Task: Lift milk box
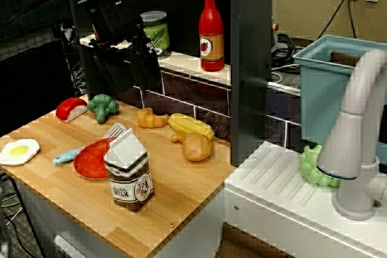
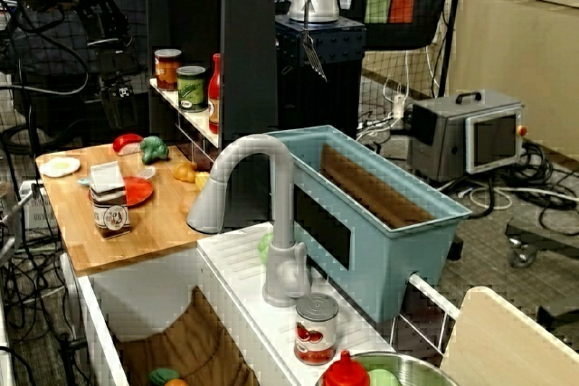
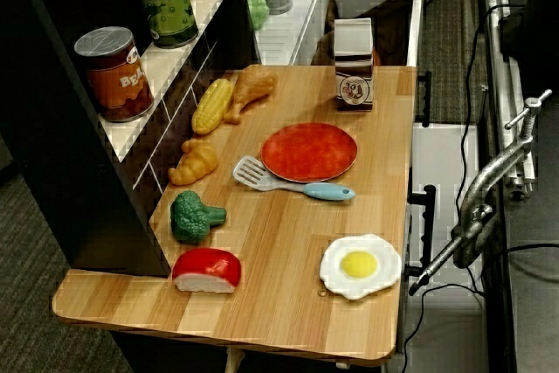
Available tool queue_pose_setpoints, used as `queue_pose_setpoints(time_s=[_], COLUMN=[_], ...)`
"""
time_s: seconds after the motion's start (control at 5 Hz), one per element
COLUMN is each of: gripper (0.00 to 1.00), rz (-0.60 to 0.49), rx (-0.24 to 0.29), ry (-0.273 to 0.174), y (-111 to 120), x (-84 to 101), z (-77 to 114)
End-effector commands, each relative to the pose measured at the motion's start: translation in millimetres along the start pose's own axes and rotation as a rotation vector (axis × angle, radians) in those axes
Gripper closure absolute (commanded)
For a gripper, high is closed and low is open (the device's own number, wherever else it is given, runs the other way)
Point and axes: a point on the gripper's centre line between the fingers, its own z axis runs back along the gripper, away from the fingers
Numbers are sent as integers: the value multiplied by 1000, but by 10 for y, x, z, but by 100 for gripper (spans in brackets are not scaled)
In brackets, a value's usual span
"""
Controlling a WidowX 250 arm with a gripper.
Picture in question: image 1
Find black power cable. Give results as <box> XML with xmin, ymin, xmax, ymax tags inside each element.
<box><xmin>347</xmin><ymin>0</ymin><xmax>358</xmax><ymax>40</ymax></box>
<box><xmin>319</xmin><ymin>0</ymin><xmax>354</xmax><ymax>40</ymax></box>

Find green toy grapes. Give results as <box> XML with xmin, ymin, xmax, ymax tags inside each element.
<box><xmin>299</xmin><ymin>144</ymin><xmax>341</xmax><ymax>188</ymax></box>

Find grey spatula blue handle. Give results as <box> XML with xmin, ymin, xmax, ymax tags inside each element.
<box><xmin>53</xmin><ymin>123</ymin><xmax>127</xmax><ymax>164</ymax></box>

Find toy fried egg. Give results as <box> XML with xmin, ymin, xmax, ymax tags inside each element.
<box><xmin>0</xmin><ymin>138</ymin><xmax>41</xmax><ymax>167</ymax></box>

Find blue plastic bin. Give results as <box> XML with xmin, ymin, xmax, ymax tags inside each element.
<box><xmin>292</xmin><ymin>34</ymin><xmax>387</xmax><ymax>150</ymax></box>

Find black cable bundle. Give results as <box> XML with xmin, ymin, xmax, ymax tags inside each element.
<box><xmin>271</xmin><ymin>31</ymin><xmax>301</xmax><ymax>60</ymax></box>

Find dark brown object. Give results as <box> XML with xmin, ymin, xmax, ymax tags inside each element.
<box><xmin>330</xmin><ymin>50</ymin><xmax>360</xmax><ymax>66</ymax></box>

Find green toy broccoli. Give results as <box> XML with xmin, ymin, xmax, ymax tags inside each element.
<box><xmin>87</xmin><ymin>93</ymin><xmax>120</xmax><ymax>124</ymax></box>

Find yellow toy corn cob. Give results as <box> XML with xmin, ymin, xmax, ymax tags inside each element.
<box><xmin>167</xmin><ymin>112</ymin><xmax>215</xmax><ymax>141</ymax></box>

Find green pea can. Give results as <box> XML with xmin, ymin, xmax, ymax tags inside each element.
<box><xmin>140</xmin><ymin>10</ymin><xmax>172</xmax><ymax>59</ymax></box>

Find red ketchup bottle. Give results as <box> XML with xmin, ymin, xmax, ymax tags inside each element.
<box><xmin>198</xmin><ymin>0</ymin><xmax>225</xmax><ymax>72</ymax></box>

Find red white sushi piece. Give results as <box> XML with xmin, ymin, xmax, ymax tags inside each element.
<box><xmin>56</xmin><ymin>97</ymin><xmax>88</xmax><ymax>123</ymax></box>

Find toy croissant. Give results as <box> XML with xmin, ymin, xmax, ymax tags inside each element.
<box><xmin>135</xmin><ymin>107</ymin><xmax>170</xmax><ymax>129</ymax></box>

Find white tiled shelf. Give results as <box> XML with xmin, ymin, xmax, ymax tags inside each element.
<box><xmin>79</xmin><ymin>34</ymin><xmax>232</xmax><ymax>86</ymax></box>

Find grey toy faucet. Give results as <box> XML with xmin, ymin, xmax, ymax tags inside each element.
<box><xmin>316</xmin><ymin>48</ymin><xmax>387</xmax><ymax>221</ymax></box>

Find toy chicken drumstick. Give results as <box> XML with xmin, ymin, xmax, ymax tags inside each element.
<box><xmin>171</xmin><ymin>132</ymin><xmax>215</xmax><ymax>162</ymax></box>

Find chocolate milk carton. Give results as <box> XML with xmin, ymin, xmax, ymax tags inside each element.
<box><xmin>103</xmin><ymin>127</ymin><xmax>155</xmax><ymax>214</ymax></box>

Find white toy sink counter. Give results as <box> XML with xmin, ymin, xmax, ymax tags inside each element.
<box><xmin>223</xmin><ymin>140</ymin><xmax>387</xmax><ymax>258</ymax></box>

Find dark tile backsplash panel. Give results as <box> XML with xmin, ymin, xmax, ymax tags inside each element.
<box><xmin>132</xmin><ymin>69</ymin><xmax>303</xmax><ymax>150</ymax></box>

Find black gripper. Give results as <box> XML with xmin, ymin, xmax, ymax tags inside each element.
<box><xmin>77</xmin><ymin>0</ymin><xmax>161</xmax><ymax>95</ymax></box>

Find red round pizza disc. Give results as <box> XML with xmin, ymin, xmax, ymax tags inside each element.
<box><xmin>73</xmin><ymin>137</ymin><xmax>117</xmax><ymax>180</ymax></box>

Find black upright kitchen panel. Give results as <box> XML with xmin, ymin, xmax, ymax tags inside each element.
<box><xmin>230</xmin><ymin>0</ymin><xmax>273</xmax><ymax>168</ymax></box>

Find white cable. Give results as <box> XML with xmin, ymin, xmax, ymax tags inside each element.
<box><xmin>271</xmin><ymin>63</ymin><xmax>301</xmax><ymax>84</ymax></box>

